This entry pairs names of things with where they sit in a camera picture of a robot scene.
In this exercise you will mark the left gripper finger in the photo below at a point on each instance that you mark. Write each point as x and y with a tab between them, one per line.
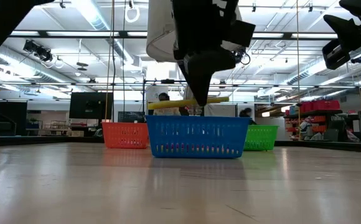
205	74

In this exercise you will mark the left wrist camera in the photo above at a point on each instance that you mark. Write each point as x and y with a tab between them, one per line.
241	33

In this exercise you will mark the person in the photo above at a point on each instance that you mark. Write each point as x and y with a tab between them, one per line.
164	97
246	112

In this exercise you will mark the storage shelf rack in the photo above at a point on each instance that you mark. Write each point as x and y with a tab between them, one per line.
323	112

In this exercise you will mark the dark chalkboard sign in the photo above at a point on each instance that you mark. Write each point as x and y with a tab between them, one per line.
130	116

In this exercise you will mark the black ceiling camera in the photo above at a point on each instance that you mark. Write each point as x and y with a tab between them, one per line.
31	46
358	59

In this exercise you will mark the white hanging cloth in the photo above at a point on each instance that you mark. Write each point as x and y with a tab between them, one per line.
221	110

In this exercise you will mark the green plastic basket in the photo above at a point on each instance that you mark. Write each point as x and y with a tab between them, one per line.
261	128

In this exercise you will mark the white shade silver table lamp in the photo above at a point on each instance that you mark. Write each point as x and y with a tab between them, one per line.
160	37

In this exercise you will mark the black background pipe frame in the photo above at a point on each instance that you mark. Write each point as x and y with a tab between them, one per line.
143	102

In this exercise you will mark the black aluminium table frame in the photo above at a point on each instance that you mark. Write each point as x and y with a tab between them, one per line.
323	144

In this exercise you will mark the blue plastic basket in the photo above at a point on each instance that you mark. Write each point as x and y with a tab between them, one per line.
196	119

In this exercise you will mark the black overhead frame beam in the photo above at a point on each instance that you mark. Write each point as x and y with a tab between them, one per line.
123	34

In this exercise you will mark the white numbered sign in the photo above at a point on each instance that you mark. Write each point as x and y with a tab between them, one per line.
152	93

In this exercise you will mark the red storage bin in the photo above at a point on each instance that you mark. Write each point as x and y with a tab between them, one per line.
306	107
326	105

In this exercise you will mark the black hanging camera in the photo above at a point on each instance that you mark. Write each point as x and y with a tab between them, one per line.
242	56

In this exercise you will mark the orange plastic basket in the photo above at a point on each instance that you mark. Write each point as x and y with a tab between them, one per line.
124	126

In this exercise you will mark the large black monitor screen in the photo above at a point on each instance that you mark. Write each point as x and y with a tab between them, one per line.
90	105

